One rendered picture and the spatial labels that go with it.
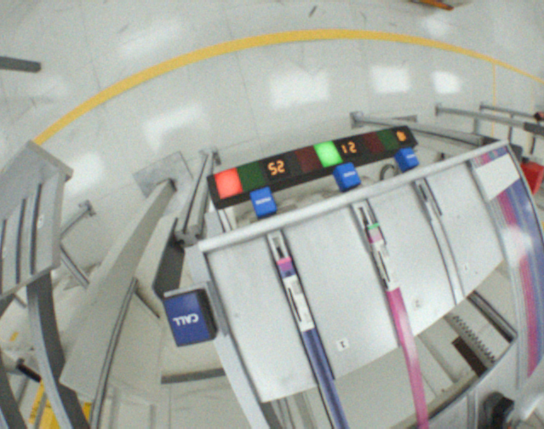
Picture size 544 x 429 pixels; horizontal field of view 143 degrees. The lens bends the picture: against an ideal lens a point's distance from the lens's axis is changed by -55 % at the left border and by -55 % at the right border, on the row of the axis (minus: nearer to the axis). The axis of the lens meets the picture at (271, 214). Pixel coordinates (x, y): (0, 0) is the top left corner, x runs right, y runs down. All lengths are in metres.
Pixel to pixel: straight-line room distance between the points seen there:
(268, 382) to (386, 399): 1.92
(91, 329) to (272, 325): 0.29
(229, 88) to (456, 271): 0.91
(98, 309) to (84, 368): 0.11
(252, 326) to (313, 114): 0.91
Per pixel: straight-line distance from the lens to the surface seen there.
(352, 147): 0.31
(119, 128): 1.02
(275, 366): 0.25
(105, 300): 0.43
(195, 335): 0.20
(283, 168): 0.27
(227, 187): 0.26
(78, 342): 0.38
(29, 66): 1.28
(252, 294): 0.23
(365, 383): 2.15
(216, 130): 0.91
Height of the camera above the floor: 0.91
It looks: 60 degrees down
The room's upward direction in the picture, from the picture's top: 153 degrees clockwise
